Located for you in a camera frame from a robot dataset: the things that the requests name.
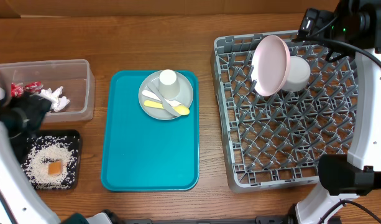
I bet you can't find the large red snack wrapper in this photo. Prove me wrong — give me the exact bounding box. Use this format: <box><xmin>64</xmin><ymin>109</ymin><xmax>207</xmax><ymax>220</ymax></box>
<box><xmin>11</xmin><ymin>82</ymin><xmax>44</xmax><ymax>98</ymax></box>

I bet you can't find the white napkin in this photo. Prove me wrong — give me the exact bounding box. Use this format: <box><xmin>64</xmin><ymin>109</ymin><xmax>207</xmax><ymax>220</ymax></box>
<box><xmin>39</xmin><ymin>86</ymin><xmax>70</xmax><ymax>112</ymax></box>

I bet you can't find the grey bowl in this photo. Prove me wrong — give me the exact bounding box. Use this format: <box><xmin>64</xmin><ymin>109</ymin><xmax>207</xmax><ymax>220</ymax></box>
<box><xmin>282</xmin><ymin>56</ymin><xmax>311</xmax><ymax>92</ymax></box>

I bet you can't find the pink plate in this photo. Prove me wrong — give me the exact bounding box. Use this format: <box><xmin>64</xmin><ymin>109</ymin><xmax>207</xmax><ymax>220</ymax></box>
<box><xmin>251</xmin><ymin>35</ymin><xmax>290</xmax><ymax>96</ymax></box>

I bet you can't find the orange food cube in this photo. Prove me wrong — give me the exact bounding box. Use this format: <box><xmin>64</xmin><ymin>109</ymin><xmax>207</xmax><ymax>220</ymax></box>
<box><xmin>48</xmin><ymin>161</ymin><xmax>63</xmax><ymax>175</ymax></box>

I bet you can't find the grey plastic knife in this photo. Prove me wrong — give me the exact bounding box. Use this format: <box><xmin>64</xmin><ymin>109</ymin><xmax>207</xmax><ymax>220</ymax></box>
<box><xmin>147</xmin><ymin>82</ymin><xmax>181</xmax><ymax>117</ymax></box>

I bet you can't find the white paper cup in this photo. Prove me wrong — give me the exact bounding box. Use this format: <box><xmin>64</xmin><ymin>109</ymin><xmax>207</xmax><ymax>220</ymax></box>
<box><xmin>158</xmin><ymin>69</ymin><xmax>180</xmax><ymax>100</ymax></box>

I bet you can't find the yellow plastic spoon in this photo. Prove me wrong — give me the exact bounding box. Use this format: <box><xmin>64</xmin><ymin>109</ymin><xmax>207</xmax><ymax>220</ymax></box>
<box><xmin>144</xmin><ymin>100</ymin><xmax>190</xmax><ymax>116</ymax></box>

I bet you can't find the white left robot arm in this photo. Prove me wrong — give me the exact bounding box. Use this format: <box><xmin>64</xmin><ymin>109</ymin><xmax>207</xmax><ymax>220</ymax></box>
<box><xmin>0</xmin><ymin>83</ymin><xmax>60</xmax><ymax>223</ymax></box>

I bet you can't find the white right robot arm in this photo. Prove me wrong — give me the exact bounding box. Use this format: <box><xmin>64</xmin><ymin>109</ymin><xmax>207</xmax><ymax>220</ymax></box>
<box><xmin>286</xmin><ymin>0</ymin><xmax>381</xmax><ymax>223</ymax></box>

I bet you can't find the black food waste tray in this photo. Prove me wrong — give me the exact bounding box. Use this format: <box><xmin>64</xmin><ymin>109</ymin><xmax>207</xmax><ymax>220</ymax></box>
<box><xmin>21</xmin><ymin>129</ymin><xmax>83</xmax><ymax>191</ymax></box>

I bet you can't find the grey dishwasher rack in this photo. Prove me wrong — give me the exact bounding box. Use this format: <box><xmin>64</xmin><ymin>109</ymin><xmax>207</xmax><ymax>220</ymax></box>
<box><xmin>211</xmin><ymin>30</ymin><xmax>358</xmax><ymax>193</ymax></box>

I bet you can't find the pile of white rice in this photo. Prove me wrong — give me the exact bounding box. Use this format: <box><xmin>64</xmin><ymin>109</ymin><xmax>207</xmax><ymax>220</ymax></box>
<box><xmin>22</xmin><ymin>135</ymin><xmax>79</xmax><ymax>190</ymax></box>

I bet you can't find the clear plastic bin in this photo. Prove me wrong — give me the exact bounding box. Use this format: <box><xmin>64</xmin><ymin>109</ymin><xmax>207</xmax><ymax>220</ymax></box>
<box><xmin>0</xmin><ymin>59</ymin><xmax>95</xmax><ymax>123</ymax></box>

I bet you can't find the teal plastic tray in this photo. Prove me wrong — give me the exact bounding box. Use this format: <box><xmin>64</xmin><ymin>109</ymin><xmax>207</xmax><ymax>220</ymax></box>
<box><xmin>101</xmin><ymin>70</ymin><xmax>200</xmax><ymax>192</ymax></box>

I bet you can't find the grey plate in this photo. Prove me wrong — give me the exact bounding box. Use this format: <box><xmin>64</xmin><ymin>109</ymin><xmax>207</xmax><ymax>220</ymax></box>
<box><xmin>138</xmin><ymin>70</ymin><xmax>195</xmax><ymax>120</ymax></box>

